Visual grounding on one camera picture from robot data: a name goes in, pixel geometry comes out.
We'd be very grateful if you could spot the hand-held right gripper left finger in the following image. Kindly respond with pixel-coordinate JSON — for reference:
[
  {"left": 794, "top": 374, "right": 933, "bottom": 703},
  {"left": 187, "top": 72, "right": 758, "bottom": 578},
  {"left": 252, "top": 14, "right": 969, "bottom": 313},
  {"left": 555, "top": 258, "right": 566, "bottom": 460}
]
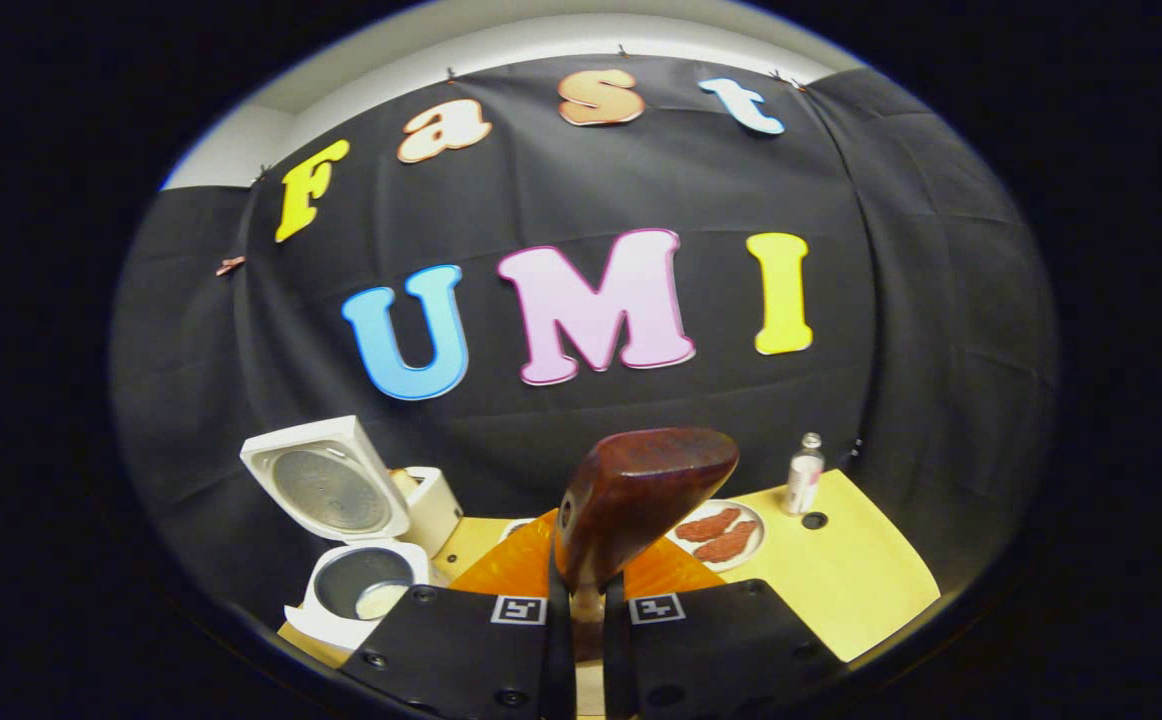
[{"left": 339, "top": 510, "right": 578, "bottom": 720}]

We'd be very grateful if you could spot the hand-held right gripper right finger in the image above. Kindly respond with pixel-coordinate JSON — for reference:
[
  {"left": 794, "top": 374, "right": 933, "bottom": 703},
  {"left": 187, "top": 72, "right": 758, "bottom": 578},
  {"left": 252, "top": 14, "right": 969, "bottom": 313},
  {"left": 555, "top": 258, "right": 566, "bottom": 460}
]
[{"left": 601, "top": 540, "right": 842, "bottom": 720}]

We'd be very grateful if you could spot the brown wooden spoon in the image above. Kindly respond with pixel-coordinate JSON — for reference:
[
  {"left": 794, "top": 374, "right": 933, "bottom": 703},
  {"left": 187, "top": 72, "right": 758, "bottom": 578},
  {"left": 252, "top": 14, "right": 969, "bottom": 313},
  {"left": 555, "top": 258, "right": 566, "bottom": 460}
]
[{"left": 553, "top": 428, "right": 740, "bottom": 661}]

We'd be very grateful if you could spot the white rice cooker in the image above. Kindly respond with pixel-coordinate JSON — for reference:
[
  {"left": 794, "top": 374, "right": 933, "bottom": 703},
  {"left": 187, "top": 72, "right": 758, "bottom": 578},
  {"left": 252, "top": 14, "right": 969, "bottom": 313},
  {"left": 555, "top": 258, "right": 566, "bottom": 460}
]
[{"left": 240, "top": 415, "right": 432, "bottom": 653}]

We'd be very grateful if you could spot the red sausage piece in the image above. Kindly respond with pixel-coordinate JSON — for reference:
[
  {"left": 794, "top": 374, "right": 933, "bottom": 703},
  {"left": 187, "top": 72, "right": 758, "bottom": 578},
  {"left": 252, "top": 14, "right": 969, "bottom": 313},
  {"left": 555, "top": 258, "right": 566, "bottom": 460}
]
[
  {"left": 693, "top": 520, "right": 759, "bottom": 563},
  {"left": 676, "top": 508, "right": 742, "bottom": 543}
]

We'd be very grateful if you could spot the white round plate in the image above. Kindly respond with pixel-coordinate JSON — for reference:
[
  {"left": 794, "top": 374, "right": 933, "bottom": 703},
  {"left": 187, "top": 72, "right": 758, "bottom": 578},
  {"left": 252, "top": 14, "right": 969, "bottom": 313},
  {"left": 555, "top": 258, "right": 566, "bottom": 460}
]
[{"left": 666, "top": 499, "right": 767, "bottom": 573}]

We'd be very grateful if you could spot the white toaster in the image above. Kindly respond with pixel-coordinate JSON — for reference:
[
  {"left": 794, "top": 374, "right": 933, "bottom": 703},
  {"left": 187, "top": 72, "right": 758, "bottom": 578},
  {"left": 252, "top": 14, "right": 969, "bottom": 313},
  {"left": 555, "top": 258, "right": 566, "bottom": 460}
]
[{"left": 391, "top": 466, "right": 464, "bottom": 559}]

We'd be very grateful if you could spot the clear bottle with pink label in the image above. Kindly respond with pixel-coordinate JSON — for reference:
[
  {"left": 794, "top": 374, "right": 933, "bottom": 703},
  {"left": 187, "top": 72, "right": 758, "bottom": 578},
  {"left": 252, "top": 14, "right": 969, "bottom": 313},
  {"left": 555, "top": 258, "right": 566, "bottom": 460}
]
[{"left": 784, "top": 432, "right": 826, "bottom": 516}]

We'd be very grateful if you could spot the black backdrop cloth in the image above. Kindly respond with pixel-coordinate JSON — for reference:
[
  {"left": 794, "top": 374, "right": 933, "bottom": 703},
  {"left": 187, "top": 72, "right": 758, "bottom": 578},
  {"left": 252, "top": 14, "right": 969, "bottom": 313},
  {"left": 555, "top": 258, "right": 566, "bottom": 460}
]
[{"left": 111, "top": 55, "right": 1057, "bottom": 641}]

